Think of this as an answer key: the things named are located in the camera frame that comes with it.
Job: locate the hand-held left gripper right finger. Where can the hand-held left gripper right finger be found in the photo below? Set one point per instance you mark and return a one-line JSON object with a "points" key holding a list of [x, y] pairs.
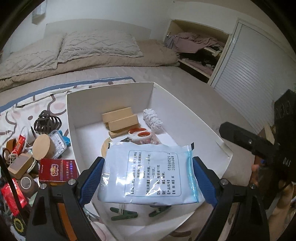
{"points": [[205, 180]]}

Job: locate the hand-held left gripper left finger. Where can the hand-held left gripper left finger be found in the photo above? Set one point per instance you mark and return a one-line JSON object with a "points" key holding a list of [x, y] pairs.
{"points": [[91, 180]]}

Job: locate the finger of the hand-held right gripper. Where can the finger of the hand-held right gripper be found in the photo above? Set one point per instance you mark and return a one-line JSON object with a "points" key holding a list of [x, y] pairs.
{"points": [[245, 139]]}

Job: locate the pointed oval wooden lid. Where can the pointed oval wooden lid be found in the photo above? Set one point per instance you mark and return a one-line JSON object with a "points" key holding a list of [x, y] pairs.
{"points": [[105, 148]]}

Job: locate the pale blue foil packet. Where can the pale blue foil packet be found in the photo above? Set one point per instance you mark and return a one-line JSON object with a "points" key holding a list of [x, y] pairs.
{"points": [[150, 173]]}

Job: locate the white cardboard box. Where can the white cardboard box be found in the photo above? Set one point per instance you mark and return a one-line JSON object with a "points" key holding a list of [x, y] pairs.
{"points": [[180, 120]]}

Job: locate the white orange scissors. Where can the white orange scissors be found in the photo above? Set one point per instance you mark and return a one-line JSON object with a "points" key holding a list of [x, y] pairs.
{"points": [[138, 135]]}

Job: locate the rectangular wooden block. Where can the rectangular wooden block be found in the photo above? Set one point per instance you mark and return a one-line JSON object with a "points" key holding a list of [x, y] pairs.
{"points": [[124, 124], [115, 114]]}

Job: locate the person's right hand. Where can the person's right hand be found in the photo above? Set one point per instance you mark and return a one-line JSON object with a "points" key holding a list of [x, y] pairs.
{"points": [[288, 204]]}

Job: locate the dark red carton box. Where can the dark red carton box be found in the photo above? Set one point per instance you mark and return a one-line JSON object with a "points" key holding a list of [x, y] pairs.
{"points": [[57, 170]]}

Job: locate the clear plastic case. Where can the clear plastic case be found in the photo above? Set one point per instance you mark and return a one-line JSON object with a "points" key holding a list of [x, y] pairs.
{"points": [[59, 142]]}

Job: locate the round wooden box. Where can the round wooden box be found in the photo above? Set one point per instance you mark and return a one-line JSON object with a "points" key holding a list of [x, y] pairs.
{"points": [[42, 147]]}

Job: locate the brown tape roll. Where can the brown tape roll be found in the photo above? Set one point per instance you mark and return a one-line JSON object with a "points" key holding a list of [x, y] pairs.
{"points": [[29, 185]]}

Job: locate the white louvre door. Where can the white louvre door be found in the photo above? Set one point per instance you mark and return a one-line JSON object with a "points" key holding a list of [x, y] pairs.
{"points": [[254, 69]]}

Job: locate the small cardboard box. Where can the small cardboard box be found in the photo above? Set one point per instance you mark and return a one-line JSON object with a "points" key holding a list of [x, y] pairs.
{"points": [[20, 165]]}

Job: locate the black hair claw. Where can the black hair claw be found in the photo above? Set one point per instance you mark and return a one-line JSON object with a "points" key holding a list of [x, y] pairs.
{"points": [[47, 121]]}

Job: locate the large red foil packet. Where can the large red foil packet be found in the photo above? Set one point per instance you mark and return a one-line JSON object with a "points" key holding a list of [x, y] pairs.
{"points": [[13, 197]]}

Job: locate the small red packet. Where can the small red packet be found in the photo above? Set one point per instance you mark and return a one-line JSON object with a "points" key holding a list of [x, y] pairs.
{"points": [[20, 143]]}

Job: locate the black round badge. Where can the black round badge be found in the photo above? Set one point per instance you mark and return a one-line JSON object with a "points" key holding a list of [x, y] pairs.
{"points": [[19, 226]]}

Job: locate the dark clothes pile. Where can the dark clothes pile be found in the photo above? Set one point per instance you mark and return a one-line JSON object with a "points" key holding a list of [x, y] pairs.
{"points": [[201, 58]]}

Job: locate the white patterned printed blanket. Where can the white patterned printed blanket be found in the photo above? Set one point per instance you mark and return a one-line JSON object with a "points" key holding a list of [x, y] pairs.
{"points": [[23, 104]]}

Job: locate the mauve clothes pile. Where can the mauve clothes pile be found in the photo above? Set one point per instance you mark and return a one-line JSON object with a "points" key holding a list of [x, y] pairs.
{"points": [[192, 41]]}

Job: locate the beige blanket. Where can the beige blanket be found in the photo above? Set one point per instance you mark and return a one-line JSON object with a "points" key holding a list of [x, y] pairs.
{"points": [[157, 53]]}

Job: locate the wardrobe niche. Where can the wardrobe niche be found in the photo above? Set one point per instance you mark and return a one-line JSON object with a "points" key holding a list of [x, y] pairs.
{"points": [[175, 26]]}

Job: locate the beige quilted pillow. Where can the beige quilted pillow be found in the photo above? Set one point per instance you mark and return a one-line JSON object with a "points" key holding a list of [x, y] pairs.
{"points": [[99, 45], [27, 58]]}

